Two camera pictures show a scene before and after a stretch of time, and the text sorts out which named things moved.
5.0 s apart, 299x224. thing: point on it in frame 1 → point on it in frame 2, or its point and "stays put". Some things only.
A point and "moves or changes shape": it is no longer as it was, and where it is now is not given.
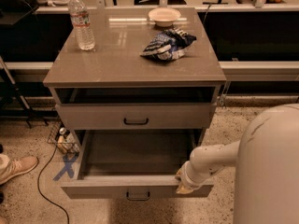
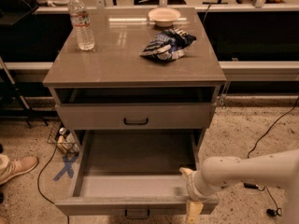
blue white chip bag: (168, 45) stays put
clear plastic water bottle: (81, 22) stays put
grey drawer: (132, 164) moves or changes shape
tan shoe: (11, 167) stays put
